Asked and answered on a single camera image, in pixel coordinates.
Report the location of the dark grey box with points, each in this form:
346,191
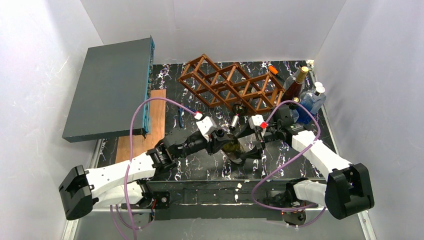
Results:
114,80

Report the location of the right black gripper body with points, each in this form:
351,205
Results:
257,141

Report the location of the dark bottle silver cap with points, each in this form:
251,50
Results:
233,150

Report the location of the blue square glass bottle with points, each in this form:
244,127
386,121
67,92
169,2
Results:
312,101

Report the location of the clear bottle white neck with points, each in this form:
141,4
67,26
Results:
313,89

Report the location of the brown wooden wine rack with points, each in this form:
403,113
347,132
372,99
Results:
226,86

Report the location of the dark bottle gold cap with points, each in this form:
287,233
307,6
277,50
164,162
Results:
297,85

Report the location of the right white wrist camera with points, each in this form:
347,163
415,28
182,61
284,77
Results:
257,123

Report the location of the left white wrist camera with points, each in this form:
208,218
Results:
206,125

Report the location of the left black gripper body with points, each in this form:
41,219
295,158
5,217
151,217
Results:
215,144

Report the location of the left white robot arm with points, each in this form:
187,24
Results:
177,144

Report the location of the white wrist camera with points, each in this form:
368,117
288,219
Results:
206,125
257,123

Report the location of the brown wooden board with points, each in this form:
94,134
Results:
141,144

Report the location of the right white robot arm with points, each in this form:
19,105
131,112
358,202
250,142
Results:
348,188

